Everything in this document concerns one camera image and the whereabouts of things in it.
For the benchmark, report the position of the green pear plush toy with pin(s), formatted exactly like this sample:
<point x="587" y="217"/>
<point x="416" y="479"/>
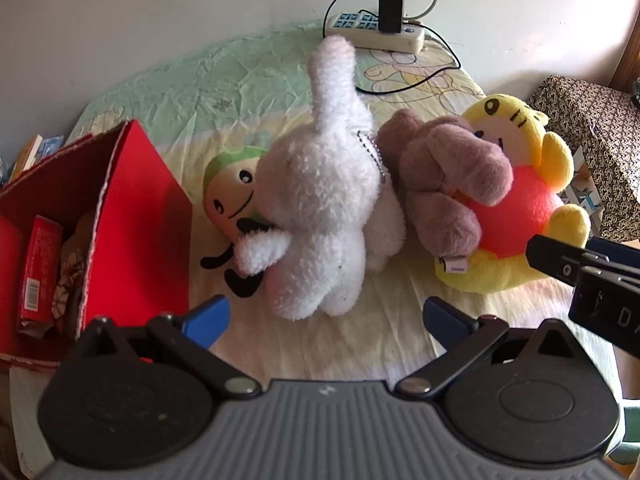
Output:
<point x="229" y="187"/>

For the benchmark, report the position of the white blue cardboard box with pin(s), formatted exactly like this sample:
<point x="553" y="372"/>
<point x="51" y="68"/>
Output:
<point x="582" y="190"/>

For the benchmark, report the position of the pink-brown teddy bear plush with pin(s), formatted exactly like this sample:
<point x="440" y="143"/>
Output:
<point x="431" y="163"/>

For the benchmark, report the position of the small red box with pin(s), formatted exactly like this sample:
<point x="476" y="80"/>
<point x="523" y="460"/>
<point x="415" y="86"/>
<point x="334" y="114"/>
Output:
<point x="40" y="277"/>

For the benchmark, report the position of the yellow book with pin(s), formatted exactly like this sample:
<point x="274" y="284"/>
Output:
<point x="27" y="156"/>

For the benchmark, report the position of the patterned cloth covered stool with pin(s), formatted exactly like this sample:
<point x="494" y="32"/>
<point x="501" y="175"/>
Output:
<point x="604" y="124"/>

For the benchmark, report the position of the large white bunny plush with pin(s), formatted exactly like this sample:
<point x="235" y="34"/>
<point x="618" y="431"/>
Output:
<point x="328" y="197"/>

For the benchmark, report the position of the white power strip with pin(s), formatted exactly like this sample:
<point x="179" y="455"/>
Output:
<point x="361" y="29"/>

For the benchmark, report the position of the green yellow cartoon bedsheet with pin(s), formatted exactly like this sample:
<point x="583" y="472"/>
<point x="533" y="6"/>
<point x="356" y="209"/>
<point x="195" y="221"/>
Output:
<point x="247" y="92"/>

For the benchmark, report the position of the blue book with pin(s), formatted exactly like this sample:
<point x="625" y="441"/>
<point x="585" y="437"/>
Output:
<point x="48" y="147"/>

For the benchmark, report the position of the yellow tiger plush toy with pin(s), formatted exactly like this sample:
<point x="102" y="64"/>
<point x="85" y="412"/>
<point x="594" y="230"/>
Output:
<point x="542" y="167"/>

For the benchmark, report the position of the red cardboard box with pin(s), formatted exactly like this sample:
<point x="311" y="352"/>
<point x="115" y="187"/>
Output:
<point x="139" y="252"/>

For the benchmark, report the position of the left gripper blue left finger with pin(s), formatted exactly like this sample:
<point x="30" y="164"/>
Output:
<point x="205" y="324"/>

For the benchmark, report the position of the black charger adapter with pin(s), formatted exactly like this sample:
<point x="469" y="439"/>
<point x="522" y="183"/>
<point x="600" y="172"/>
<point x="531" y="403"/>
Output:
<point x="390" y="16"/>

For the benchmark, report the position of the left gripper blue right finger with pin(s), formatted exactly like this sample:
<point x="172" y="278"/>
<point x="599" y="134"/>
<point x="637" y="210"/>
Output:
<point x="447" y="324"/>

